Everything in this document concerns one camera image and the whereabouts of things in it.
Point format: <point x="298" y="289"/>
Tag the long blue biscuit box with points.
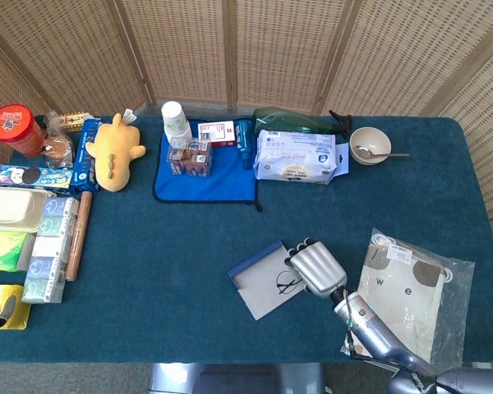
<point x="86" y="160"/>

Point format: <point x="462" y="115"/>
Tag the pastel pocket tissue multipack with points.
<point x="51" y="250"/>

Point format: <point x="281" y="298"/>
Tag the clear bag with cream garment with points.
<point x="415" y="303"/>

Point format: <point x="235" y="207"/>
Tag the blue cloth with black trim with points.
<point x="205" y="186"/>

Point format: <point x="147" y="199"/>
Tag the white paper cup stack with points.
<point x="176" y="121"/>

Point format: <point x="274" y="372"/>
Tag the small beige box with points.
<point x="76" y="122"/>

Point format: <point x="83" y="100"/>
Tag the beige bowl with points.
<point x="369" y="141"/>

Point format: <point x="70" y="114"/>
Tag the blue sandwich cookie box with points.
<point x="33" y="177"/>

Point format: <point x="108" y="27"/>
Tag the black grey left robot hand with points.
<point x="9" y="308"/>

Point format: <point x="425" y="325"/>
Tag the white clamshell food container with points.
<point x="8" y="209"/>

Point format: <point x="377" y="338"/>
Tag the blue cardboard glasses box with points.
<point x="259" y="295"/>

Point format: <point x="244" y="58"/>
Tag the green packet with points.
<point x="8" y="246"/>

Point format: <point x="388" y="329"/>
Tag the woven folding screen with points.
<point x="283" y="49"/>

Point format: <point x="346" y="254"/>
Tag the yellow plush toy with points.
<point x="113" y="156"/>

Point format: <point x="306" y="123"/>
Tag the green bag behind tissues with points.
<point x="287" y="121"/>

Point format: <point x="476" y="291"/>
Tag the white wet wipes pack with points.
<point x="296" y="158"/>

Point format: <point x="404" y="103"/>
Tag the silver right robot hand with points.
<point x="318" y="268"/>

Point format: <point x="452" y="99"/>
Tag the red and white small box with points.
<point x="217" y="133"/>

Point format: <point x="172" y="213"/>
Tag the clear bag of pastry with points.
<point x="57" y="147"/>

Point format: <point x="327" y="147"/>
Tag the wooden rolling pin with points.
<point x="79" y="238"/>

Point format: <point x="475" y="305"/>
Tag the metal spoon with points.
<point x="388" y="154"/>

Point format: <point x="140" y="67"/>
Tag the blue plastic bottle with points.
<point x="243" y="141"/>

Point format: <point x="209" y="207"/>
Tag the clear coffee capsule box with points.
<point x="189" y="158"/>

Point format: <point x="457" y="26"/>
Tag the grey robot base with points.
<point x="238" y="379"/>

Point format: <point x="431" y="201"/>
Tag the red lidded canister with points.
<point x="14" y="129"/>

